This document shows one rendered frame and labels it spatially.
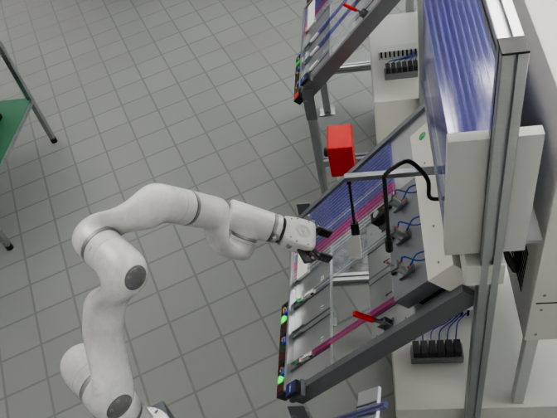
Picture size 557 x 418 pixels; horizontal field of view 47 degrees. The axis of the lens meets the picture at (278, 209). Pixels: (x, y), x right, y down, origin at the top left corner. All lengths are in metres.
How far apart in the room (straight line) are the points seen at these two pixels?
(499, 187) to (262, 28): 3.70
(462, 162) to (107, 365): 0.97
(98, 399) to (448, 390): 1.03
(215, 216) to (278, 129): 2.28
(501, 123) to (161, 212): 0.78
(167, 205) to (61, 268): 2.13
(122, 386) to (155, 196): 0.50
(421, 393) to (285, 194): 1.69
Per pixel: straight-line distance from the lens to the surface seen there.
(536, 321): 1.68
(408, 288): 1.60
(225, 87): 4.30
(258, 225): 1.77
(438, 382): 2.10
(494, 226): 1.31
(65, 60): 5.15
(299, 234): 1.82
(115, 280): 1.46
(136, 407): 1.87
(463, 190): 1.24
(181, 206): 1.54
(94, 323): 1.60
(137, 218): 1.50
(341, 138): 2.56
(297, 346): 2.05
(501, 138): 1.13
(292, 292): 2.17
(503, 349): 2.17
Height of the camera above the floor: 2.49
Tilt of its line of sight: 47 degrees down
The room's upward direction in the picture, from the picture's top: 14 degrees counter-clockwise
